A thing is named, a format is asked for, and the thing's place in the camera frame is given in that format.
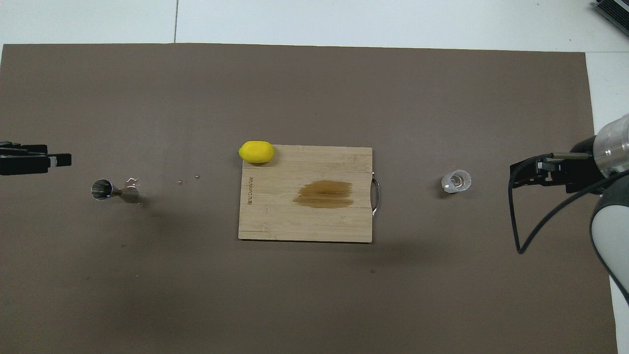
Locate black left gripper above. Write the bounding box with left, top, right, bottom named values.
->
left=0, top=142, right=72, bottom=176

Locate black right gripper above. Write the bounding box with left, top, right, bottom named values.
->
left=510, top=137, right=607, bottom=193

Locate steel double jigger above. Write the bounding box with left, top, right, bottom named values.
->
left=91, top=178, right=147, bottom=205

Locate small clear plastic cup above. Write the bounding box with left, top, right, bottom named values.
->
left=441, top=170, right=472, bottom=194

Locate large brown table mat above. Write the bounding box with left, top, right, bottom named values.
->
left=0, top=43, right=619, bottom=354

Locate grey ribbed device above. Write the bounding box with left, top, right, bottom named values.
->
left=592, top=0, right=629, bottom=36

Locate yellow lemon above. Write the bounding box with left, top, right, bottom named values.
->
left=238, top=141, right=275, bottom=164

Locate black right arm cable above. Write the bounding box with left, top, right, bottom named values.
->
left=510, top=152, right=607, bottom=255

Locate wooden cutting board, metal handle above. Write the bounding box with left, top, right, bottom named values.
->
left=238, top=145, right=380, bottom=243

